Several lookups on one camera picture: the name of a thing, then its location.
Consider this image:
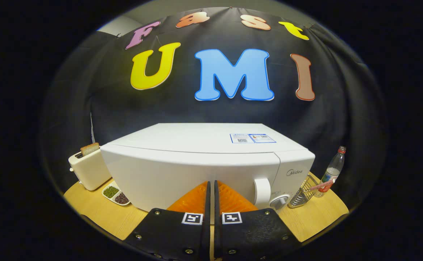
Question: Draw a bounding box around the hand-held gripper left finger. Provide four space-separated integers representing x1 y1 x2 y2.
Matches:
124 181 211 261

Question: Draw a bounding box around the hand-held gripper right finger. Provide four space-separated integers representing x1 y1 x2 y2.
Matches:
214 180 302 261

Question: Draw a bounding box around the white microwave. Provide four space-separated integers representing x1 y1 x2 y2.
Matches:
100 123 316 214

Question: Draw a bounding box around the white divided bean dish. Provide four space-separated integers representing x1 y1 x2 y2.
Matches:
101 182 131 206

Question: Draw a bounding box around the red white striped straw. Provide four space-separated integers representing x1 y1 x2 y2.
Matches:
307 178 334 191

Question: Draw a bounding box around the clear plastic water bottle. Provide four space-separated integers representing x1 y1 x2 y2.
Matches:
315 146 347 198

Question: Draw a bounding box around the cream toaster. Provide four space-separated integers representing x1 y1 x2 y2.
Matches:
69 147 112 191

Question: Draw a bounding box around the brown toast slice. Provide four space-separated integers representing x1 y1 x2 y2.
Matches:
80 142 100 157

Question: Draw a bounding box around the metal wire basket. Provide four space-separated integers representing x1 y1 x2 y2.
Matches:
288 175 317 208

